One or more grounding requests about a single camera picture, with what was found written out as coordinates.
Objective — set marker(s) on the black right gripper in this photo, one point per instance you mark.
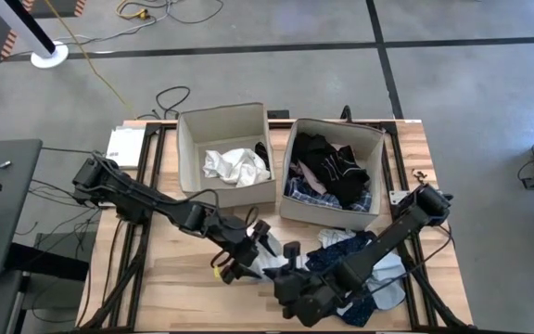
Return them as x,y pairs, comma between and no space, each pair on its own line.
308,297

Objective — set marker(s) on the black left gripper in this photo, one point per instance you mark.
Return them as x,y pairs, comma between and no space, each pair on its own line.
234,241

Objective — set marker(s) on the white sock with paper tag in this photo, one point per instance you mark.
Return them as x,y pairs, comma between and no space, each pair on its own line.
271,260

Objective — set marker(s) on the navy dotted garment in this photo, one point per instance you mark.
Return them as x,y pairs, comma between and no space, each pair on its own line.
332,255

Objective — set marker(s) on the white striped garment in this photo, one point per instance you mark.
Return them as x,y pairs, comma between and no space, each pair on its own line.
334,236

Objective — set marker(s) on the blue plaid garment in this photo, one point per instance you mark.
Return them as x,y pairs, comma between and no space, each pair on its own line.
308,197

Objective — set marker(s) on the pale purple garment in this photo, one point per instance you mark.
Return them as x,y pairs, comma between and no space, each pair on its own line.
308,178

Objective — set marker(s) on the small black sock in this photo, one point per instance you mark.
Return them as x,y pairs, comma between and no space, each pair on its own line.
261,155

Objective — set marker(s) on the light blue garment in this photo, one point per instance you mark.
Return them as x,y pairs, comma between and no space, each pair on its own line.
392,287

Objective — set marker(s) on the large black garment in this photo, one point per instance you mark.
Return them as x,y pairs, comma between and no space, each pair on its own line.
308,148

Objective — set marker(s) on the black sock with white stripes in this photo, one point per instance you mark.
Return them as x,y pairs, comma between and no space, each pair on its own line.
346,167

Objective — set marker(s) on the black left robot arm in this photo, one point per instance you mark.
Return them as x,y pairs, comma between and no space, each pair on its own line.
156,204

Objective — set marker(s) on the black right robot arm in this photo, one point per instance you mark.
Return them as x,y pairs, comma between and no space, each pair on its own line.
387,236

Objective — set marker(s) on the beige fabric storage bin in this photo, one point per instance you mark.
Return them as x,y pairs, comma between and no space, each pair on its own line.
220,123
332,218

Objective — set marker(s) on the black clamp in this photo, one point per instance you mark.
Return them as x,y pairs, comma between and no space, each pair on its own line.
347,112

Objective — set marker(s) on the small dark screws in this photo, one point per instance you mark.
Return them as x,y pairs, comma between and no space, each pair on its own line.
419,174

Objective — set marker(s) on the white flat box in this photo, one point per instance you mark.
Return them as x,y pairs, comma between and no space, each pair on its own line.
125,144

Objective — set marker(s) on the grey side desk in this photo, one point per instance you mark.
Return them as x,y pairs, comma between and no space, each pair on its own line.
3,209

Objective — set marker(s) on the white black floor post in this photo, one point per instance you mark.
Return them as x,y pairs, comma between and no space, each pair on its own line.
26,21

